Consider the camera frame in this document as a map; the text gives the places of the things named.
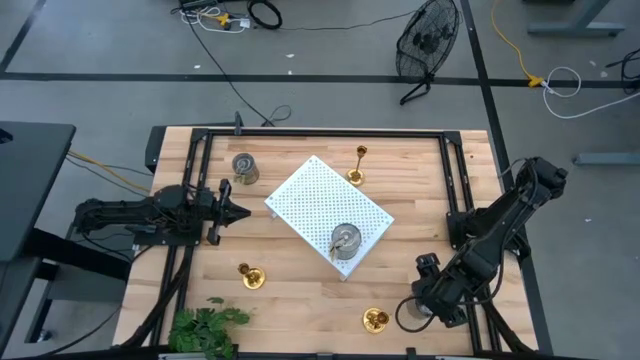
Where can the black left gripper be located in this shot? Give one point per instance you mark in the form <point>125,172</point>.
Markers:
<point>220,212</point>

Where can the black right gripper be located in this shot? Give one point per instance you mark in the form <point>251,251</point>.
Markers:
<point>440,292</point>

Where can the silver metal tin candle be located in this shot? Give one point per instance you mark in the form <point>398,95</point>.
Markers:
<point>245,167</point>
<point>421,307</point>
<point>346,240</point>

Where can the brass candlestick holder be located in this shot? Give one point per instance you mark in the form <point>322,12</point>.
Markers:
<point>253,278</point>
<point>356,176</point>
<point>373,321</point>

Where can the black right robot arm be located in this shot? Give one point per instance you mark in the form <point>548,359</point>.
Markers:
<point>505,220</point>

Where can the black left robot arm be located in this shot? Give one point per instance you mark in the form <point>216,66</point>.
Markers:
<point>125,212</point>

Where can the white perforated metal shelf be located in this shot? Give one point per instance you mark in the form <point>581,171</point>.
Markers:
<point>310,200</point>

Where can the black side panel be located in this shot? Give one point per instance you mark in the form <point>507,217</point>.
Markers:
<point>155,147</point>

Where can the green leafy plant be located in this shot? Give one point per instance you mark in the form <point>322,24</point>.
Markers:
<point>200,327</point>

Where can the grey desk foot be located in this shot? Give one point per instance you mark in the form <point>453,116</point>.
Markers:
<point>605,159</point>
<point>575,29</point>

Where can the dark grey desk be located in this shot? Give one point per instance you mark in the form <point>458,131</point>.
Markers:
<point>30,175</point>

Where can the black floor fan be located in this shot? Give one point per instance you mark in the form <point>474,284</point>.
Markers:
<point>425,40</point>

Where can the black upright post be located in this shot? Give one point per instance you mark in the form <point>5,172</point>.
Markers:
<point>239,125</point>

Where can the black aluminium table frame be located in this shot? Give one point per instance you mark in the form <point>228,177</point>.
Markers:
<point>325,133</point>

